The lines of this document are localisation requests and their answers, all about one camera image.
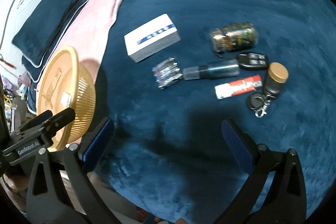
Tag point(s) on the white box with blue strip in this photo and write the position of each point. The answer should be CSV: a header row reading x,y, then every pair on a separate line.
x,y
151,37

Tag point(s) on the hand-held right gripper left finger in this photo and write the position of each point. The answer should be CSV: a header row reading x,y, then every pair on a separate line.
x,y
98,138

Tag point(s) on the round black key fob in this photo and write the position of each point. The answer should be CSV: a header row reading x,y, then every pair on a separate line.
x,y
254,102

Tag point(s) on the blue plush blanket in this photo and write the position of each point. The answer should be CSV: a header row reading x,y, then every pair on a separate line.
x,y
210,148

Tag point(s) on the black remote key fob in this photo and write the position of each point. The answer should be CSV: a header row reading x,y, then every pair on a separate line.
x,y
253,60

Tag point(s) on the pack of batteries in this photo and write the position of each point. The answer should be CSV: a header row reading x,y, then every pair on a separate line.
x,y
168,73

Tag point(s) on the black bottle tan cap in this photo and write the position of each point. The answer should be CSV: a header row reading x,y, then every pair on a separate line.
x,y
274,81

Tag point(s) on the clear blue spray bottle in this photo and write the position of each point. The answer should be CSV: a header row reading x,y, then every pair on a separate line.
x,y
215,69

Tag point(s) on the pink blanket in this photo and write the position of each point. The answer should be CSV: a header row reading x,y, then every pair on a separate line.
x,y
105,8

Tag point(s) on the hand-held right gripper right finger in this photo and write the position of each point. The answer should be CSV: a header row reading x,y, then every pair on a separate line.
x,y
237,142

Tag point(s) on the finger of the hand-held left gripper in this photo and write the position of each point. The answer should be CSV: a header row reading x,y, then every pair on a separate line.
x,y
64,115
36,120

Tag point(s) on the blue pillow with grey piping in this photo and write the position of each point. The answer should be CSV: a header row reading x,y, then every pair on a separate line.
x,y
47,22
34,70

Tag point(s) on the orange plastic basket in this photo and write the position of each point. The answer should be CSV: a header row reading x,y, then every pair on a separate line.
x,y
60,77

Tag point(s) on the glass jar with dark label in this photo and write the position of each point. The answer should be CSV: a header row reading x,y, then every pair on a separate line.
x,y
235,36

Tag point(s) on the person's left hand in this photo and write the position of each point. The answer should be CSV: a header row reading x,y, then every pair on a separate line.
x,y
15,182

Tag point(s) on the red and white lighter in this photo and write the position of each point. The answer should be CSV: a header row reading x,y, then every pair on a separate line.
x,y
236,87

